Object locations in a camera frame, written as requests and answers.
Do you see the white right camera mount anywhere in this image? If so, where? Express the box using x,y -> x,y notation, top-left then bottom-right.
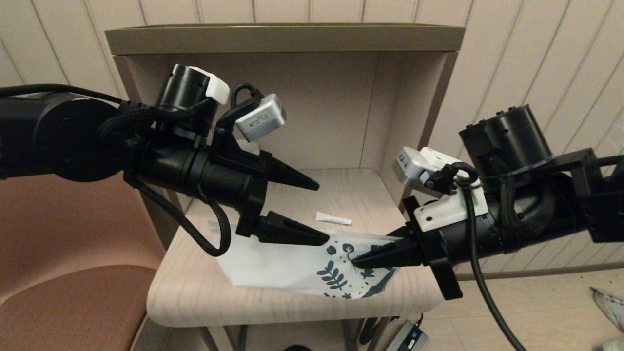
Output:
417,146 -> 489,233

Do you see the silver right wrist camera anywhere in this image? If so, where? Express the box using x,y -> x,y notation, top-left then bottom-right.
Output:
394,146 -> 439,188

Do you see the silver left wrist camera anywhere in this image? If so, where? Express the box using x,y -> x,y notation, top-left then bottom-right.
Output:
235,93 -> 287,143

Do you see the white floral zipper pouch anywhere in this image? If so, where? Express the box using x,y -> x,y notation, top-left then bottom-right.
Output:
209,222 -> 405,300

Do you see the dark metal table leg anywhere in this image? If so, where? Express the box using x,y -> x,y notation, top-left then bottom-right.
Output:
200,324 -> 249,351
341,317 -> 390,351

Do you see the grey power adapter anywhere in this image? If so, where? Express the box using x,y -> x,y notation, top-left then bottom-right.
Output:
385,321 -> 430,351

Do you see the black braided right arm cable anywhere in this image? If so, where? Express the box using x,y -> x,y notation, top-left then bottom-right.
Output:
502,173 -> 556,234

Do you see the pink upholstered chair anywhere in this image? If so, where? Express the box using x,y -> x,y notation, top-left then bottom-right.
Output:
0,168 -> 169,351

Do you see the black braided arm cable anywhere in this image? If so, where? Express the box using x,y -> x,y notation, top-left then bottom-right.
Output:
502,173 -> 556,234
97,105 -> 232,257

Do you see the brown baseboard strip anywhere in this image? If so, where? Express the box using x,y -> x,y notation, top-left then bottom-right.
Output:
456,262 -> 624,282

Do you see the small white toothpaste tube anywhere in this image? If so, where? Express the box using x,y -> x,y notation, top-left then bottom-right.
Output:
315,212 -> 352,226

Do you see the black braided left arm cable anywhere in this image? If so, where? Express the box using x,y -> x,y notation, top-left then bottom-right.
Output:
97,105 -> 232,257

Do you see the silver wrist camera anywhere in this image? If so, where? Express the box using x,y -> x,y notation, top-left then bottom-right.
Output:
394,146 -> 439,188
235,93 -> 287,143

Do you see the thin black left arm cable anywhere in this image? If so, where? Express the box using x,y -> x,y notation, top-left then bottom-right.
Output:
0,84 -> 127,105

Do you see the black left camera cable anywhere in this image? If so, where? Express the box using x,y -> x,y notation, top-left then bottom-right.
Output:
230,84 -> 264,120

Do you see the beige wooden shelf hutch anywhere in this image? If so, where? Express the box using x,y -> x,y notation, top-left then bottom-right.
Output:
105,23 -> 466,215

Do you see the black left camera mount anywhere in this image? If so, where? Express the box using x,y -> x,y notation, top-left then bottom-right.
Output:
213,111 -> 261,156

